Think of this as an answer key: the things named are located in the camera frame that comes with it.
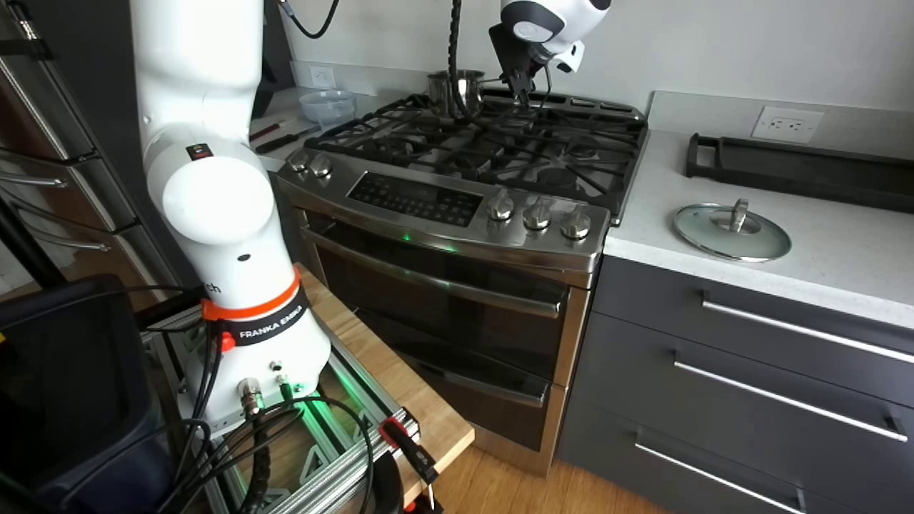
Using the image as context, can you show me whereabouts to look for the black handled utensil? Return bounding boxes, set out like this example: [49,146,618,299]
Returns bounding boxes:
[255,126,322,155]

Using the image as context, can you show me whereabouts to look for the red handled utensil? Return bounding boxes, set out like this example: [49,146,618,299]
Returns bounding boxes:
[249,119,295,143]

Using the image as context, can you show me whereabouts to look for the red and black clamp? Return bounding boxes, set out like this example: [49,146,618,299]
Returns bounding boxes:
[376,417,445,512]

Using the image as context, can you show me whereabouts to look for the stainless steel refrigerator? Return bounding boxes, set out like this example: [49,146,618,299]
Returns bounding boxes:
[0,0,188,295]

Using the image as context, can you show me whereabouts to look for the silver oven drawer handle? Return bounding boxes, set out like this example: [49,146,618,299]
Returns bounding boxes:
[408,356,552,409]

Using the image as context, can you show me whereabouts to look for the black griddle pan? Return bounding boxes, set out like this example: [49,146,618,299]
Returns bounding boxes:
[685,133,914,215]

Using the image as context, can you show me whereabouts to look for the silver oven door handle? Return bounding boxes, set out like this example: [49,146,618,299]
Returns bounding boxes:
[299,226,570,321]

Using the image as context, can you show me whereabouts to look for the stainless steel stove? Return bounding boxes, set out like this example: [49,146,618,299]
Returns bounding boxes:
[274,84,651,478]

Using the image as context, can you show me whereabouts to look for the black plastic bin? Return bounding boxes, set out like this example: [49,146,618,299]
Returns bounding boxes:
[0,274,177,514]

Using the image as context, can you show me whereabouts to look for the glass pot lid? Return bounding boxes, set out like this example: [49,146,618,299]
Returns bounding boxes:
[673,198,793,263]

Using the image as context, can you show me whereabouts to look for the silver pot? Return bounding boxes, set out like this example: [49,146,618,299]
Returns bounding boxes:
[427,69,486,117]

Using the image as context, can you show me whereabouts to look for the black oven drawer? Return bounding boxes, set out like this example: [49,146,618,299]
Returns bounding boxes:
[353,307,573,455]

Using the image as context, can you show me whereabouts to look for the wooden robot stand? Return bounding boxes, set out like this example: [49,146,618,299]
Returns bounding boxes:
[140,263,476,514]

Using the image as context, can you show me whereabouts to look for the dark grey drawer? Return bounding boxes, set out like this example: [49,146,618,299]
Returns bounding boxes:
[556,395,861,514]
[591,255,914,409]
[570,311,914,514]

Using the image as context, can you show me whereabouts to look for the black oven door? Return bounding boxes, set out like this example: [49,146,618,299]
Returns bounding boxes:
[298,209,594,383]

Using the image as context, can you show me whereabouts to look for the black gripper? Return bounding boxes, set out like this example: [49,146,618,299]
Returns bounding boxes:
[488,24,545,109]

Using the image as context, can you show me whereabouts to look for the clear plastic bowl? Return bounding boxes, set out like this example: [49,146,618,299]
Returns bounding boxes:
[298,89,357,129]

